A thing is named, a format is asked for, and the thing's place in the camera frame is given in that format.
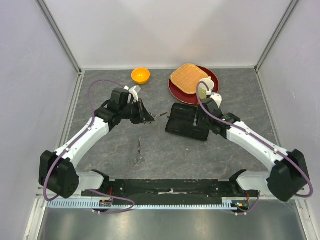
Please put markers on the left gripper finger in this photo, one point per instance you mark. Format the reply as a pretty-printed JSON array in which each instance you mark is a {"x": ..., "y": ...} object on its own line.
[
  {"x": 147, "y": 120},
  {"x": 146, "y": 114}
]

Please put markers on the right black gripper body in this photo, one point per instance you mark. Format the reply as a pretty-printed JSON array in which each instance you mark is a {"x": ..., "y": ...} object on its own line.
[{"x": 202, "y": 122}]

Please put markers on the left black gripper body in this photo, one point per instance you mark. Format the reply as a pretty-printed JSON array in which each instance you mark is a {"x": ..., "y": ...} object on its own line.
[{"x": 136, "y": 113}]

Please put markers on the silver scissors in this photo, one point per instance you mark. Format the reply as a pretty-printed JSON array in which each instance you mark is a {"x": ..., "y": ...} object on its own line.
[
  {"x": 139, "y": 158},
  {"x": 159, "y": 115}
]

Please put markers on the black zip tool case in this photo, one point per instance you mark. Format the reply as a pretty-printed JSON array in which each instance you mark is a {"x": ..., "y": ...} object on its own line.
[{"x": 181, "y": 123}]

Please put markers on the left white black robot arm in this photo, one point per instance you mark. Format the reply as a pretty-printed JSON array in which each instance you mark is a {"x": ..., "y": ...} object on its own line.
[{"x": 57, "y": 169}]

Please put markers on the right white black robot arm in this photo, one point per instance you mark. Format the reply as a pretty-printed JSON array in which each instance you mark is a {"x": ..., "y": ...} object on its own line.
[{"x": 287, "y": 172}]

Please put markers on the pale green cup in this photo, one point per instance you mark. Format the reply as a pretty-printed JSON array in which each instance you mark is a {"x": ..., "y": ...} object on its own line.
[{"x": 205, "y": 88}]

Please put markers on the orange bowl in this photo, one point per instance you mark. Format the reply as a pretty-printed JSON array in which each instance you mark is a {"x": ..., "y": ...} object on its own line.
[{"x": 140, "y": 75}]

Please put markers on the woven bamboo basket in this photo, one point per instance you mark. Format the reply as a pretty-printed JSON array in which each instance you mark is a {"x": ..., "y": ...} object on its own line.
[{"x": 187, "y": 77}]

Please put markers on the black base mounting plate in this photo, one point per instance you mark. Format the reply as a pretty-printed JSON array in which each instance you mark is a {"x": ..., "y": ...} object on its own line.
[{"x": 170, "y": 191}]

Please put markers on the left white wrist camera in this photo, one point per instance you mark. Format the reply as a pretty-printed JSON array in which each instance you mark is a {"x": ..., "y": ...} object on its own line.
[{"x": 133, "y": 93}]

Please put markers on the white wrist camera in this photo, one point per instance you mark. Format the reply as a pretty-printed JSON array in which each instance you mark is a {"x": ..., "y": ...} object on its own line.
[
  {"x": 133, "y": 93},
  {"x": 217, "y": 98}
]

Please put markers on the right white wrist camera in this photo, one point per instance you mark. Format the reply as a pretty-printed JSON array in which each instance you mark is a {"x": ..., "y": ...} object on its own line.
[{"x": 217, "y": 98}]

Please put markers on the aluminium front frame rail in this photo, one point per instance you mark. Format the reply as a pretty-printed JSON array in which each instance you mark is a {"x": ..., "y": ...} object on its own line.
[{"x": 282, "y": 189}]

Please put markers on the left aluminium corner post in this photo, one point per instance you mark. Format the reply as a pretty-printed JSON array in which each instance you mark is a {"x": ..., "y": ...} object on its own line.
[{"x": 58, "y": 34}]

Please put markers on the aluminium corner post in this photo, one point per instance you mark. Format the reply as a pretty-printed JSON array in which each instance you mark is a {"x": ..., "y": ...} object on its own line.
[
  {"x": 58, "y": 34},
  {"x": 276, "y": 33}
]

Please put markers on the light blue cable duct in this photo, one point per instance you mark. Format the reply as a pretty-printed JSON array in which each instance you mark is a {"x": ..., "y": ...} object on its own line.
[{"x": 98, "y": 204}]

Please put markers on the right aluminium corner post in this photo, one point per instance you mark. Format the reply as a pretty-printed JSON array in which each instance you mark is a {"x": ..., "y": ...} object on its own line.
[{"x": 276, "y": 33}]

